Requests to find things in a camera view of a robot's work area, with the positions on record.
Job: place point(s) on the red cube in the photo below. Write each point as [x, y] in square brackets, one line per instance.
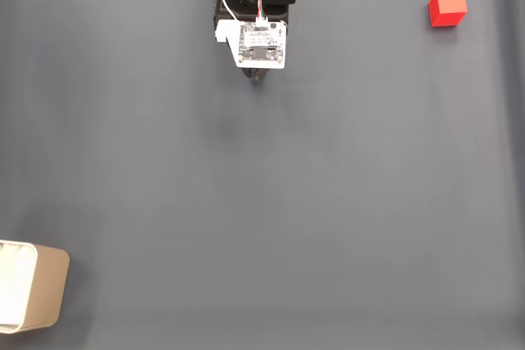
[449, 1]

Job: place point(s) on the beige box with white inside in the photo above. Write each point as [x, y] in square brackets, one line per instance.
[47, 288]

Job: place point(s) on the grey table mat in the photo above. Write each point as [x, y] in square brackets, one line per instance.
[262, 202]

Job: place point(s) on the camera board on white mount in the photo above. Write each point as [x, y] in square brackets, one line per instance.
[262, 44]

